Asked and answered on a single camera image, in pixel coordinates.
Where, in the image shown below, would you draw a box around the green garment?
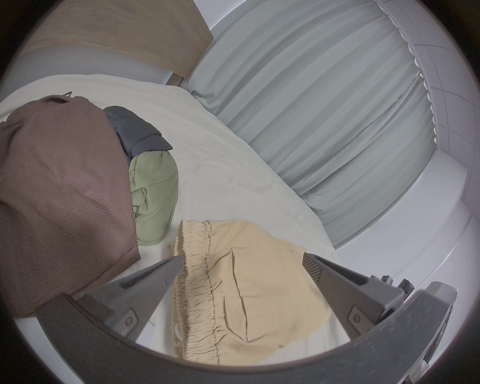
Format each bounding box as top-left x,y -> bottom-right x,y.
127,150 -> 180,247

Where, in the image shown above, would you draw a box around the brown garment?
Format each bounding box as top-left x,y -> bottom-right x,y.
0,95 -> 141,319

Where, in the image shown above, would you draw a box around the grey-green curtain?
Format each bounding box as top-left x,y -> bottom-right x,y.
184,0 -> 439,250

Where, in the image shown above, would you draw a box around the black garment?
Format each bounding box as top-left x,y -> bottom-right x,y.
103,106 -> 173,160

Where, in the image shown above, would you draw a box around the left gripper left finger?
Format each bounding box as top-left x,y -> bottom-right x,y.
79,256 -> 183,340

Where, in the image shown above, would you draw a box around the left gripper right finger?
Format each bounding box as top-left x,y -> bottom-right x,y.
302,253 -> 405,340

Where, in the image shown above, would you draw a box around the tan shorts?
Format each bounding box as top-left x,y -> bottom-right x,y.
167,219 -> 331,366

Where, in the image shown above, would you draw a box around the bed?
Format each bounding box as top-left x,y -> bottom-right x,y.
0,0 -> 340,366

